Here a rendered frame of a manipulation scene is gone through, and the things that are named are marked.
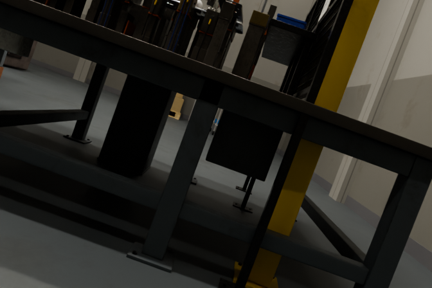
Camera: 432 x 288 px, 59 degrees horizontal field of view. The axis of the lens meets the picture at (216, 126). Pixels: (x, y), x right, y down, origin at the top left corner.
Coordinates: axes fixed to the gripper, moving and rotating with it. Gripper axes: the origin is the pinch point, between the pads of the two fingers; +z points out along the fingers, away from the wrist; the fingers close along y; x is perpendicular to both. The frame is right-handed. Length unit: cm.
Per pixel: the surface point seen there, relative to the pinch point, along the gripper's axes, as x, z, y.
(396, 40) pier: 173, -96, -289
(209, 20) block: 7.3, 12.5, 19.6
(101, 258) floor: 10, 105, 74
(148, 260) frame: 23, 104, 65
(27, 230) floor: -15, 105, 75
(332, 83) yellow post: 63, 25, 48
